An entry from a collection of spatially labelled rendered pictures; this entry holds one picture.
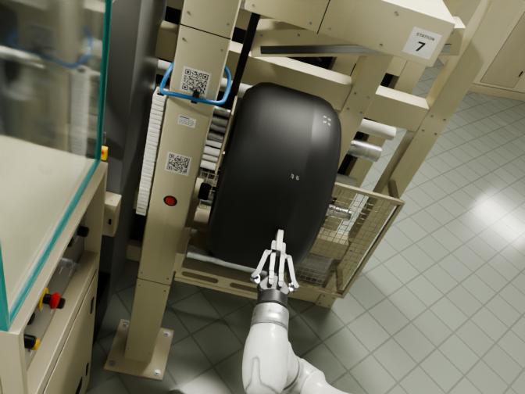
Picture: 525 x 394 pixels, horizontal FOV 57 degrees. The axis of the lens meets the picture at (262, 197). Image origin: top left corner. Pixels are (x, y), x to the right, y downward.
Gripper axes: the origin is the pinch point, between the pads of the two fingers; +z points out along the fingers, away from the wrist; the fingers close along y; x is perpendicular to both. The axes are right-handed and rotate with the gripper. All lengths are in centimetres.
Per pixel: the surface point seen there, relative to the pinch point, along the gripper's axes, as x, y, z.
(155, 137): -0.5, 40.8, 26.6
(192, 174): 8.9, 27.7, 24.3
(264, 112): -19.1, 12.3, 28.7
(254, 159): -13.5, 12.2, 14.9
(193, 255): 35.8, 20.9, 13.0
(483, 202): 156, -208, 211
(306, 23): -33, 6, 56
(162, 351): 127, 22, 15
